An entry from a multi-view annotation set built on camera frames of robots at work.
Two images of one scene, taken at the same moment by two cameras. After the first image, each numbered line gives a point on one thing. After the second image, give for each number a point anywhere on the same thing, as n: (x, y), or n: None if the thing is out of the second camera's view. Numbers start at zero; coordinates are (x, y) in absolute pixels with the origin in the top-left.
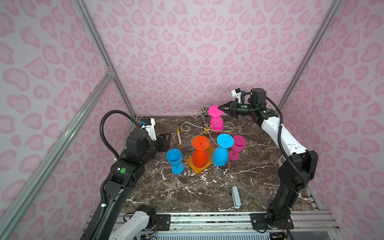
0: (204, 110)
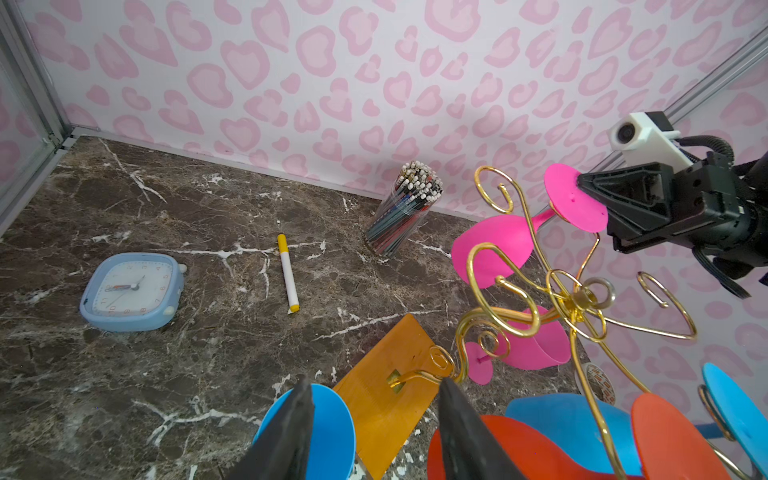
0: (417, 189)
